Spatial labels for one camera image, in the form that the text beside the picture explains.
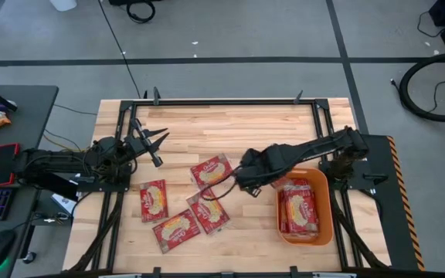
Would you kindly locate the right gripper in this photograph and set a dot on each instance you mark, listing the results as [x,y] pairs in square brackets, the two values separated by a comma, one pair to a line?
[254,170]

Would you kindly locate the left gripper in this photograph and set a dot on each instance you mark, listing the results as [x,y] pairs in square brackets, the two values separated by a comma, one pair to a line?
[139,142]

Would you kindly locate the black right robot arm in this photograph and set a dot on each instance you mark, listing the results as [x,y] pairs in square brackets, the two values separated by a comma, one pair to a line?
[315,148]

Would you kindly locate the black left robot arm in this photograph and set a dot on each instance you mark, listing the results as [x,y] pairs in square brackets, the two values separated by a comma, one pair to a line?
[60,162]

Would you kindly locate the black clamp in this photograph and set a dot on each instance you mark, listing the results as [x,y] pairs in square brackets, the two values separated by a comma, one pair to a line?
[298,97]
[155,95]
[293,271]
[156,272]

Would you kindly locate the orange plastic basket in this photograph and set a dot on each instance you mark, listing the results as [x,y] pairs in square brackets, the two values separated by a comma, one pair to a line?
[325,201]

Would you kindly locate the black flat box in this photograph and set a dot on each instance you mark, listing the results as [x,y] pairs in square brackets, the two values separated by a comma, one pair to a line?
[60,190]

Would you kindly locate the black office desk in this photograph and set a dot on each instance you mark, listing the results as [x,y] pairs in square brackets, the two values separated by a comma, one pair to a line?
[33,116]

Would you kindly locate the black panel with hazard stripe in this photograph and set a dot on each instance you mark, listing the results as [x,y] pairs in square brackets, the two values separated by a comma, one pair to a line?
[394,224]

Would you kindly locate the red smartphone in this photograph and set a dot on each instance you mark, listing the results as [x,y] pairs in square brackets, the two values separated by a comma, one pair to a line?
[2,166]

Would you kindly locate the black caster wheel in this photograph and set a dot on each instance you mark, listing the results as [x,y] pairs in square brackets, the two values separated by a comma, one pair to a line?
[29,257]

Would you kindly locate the black aluminium table frame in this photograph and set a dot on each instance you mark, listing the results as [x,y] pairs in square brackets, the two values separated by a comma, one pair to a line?
[226,102]

